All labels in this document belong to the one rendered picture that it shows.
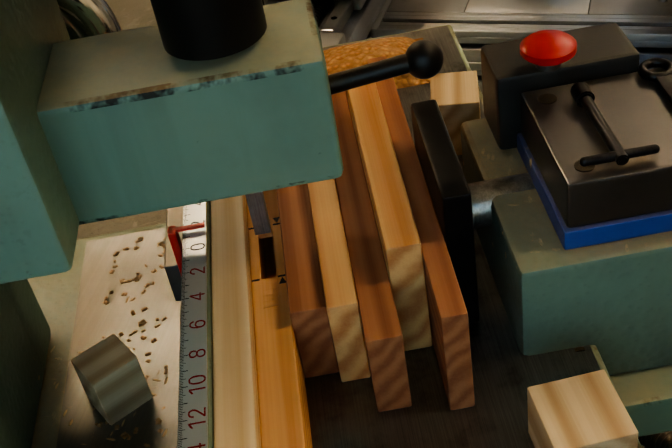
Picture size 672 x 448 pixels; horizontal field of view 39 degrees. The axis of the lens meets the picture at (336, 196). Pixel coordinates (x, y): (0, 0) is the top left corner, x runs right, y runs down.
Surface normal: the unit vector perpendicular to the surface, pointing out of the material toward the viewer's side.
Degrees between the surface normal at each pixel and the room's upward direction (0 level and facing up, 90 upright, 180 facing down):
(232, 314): 0
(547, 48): 9
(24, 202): 90
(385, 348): 90
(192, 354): 0
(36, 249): 90
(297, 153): 90
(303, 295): 0
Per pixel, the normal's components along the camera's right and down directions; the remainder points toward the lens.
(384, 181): -0.14, -0.78
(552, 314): 0.11, 0.60
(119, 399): 0.63, 0.40
